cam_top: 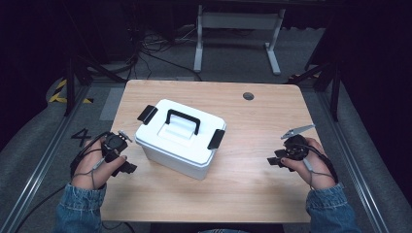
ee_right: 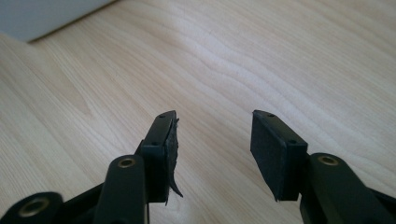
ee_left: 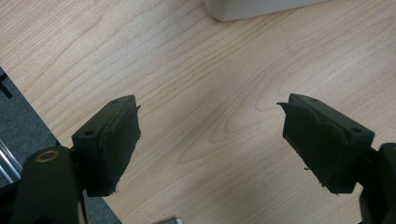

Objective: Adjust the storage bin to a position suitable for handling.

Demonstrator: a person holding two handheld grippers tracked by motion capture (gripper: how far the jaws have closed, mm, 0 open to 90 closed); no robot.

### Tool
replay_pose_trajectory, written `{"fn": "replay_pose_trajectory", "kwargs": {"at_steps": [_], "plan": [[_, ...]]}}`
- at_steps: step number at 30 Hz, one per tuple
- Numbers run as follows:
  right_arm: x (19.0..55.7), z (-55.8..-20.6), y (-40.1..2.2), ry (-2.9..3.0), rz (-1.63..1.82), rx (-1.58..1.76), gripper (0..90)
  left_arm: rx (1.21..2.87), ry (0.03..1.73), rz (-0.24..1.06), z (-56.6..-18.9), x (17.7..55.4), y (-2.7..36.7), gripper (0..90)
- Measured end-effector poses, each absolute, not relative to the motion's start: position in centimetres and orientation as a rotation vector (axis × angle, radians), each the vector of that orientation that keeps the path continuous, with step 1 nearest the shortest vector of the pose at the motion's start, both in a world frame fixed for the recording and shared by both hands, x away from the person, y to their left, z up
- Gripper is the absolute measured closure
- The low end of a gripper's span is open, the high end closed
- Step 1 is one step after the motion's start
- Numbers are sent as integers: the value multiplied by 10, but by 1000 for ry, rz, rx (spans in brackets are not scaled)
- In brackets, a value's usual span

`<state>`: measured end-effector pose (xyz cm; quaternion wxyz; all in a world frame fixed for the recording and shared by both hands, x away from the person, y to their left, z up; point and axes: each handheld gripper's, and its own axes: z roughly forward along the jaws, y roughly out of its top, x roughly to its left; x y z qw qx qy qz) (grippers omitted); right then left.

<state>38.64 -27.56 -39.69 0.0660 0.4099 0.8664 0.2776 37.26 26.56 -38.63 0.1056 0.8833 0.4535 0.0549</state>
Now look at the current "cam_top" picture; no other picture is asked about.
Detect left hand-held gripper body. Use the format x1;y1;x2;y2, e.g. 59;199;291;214
100;129;133;163

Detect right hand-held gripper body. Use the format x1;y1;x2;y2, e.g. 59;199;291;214
279;123;317;163

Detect white plastic storage box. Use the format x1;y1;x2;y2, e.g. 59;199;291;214
134;138;212;182

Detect white lidded storage box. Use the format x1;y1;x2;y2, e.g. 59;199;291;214
133;98;227;169

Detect person's left hand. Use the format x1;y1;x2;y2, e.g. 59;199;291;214
70;135;128;190

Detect person's right hand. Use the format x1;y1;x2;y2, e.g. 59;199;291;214
280;137;337;190

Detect black metal stand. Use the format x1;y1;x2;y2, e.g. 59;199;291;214
62;53;128;117
287;60;342;123

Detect yellow black floor tape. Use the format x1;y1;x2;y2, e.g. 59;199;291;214
48;79;95;105

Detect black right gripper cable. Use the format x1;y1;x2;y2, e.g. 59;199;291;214
301;143;340;184

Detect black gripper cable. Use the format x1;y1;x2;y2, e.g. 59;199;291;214
301;143;340;184
14;130;112;233

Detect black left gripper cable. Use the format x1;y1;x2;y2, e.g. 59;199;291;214
14;130;112;233

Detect aluminium floor rail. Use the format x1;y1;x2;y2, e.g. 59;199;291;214
0;84;92;233
315;90;392;233

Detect black floor cables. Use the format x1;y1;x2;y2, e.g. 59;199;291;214
128;24;204;83

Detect white metal desk frame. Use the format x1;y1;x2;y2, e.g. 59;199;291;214
192;4;287;77

